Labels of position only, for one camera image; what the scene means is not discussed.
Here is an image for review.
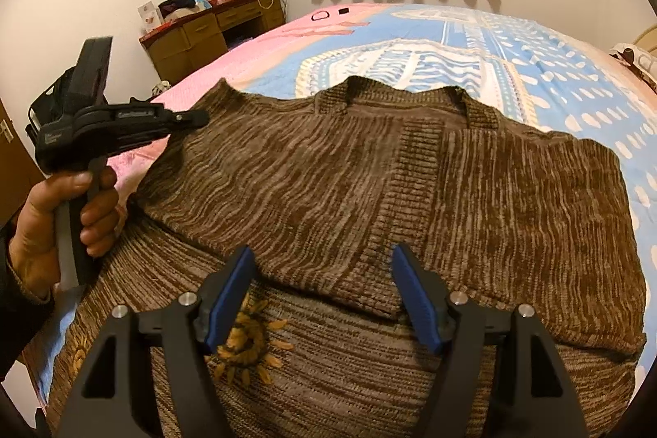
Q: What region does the brown knitted sweater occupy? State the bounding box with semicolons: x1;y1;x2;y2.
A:
47;77;646;437

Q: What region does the dark sleeve forearm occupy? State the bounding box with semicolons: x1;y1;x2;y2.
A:
0;225;53;379

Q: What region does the person's left hand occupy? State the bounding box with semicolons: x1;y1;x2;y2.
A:
9;165;119;300

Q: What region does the brown wooden desk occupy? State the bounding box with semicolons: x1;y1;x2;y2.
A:
140;0;286;85

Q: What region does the white box on desk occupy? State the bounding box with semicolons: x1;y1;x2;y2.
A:
138;1;163;33

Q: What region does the dark bag on desk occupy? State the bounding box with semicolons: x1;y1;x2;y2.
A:
158;0;196;19

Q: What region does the pink and blue patterned blanket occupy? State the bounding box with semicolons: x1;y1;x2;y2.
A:
30;2;657;398

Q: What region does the white patterned pillow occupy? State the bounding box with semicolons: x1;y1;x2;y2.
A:
609;44;657;92

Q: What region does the cream wooden headboard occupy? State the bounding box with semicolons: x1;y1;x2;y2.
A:
634;24;657;57

